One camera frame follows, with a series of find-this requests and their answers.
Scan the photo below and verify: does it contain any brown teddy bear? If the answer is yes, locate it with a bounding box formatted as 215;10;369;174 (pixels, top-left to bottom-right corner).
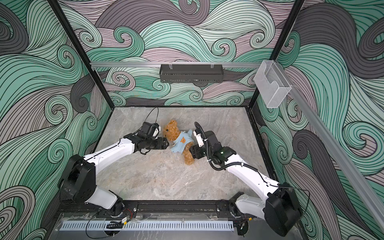
163;120;195;165

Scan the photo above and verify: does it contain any light blue bear hoodie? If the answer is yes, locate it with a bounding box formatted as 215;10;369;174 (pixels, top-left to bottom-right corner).
171;130;194;154

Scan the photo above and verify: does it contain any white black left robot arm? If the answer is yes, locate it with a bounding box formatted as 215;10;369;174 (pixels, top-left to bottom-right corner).
58;122;169;216

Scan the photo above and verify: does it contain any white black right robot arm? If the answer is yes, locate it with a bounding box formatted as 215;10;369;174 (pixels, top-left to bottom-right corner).
190;130;303;237

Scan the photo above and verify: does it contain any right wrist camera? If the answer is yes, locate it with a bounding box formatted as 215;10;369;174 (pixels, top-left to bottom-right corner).
194;130;206;148

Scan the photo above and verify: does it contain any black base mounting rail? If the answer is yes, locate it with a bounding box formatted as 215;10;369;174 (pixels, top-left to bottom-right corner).
56;199;298;218

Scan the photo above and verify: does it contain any black perforated wall tray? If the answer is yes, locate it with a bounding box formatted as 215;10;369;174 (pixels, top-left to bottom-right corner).
160;65;224;83

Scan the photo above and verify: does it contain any clear plastic wall holder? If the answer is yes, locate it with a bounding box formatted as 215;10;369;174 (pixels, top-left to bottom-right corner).
254;60;292;109

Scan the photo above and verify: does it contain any aluminium back wall rail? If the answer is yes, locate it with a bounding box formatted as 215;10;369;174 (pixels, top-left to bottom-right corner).
90;61;261;69

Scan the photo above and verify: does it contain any aluminium wall rail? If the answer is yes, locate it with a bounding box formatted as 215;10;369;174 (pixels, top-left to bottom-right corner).
275;63;384;230
90;61;261;69

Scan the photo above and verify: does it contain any white slotted cable duct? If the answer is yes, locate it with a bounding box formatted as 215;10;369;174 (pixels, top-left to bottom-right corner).
60;221;234;231

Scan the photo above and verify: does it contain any aluminium right wall rail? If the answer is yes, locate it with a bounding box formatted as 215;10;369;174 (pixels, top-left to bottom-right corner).
275;63;384;230

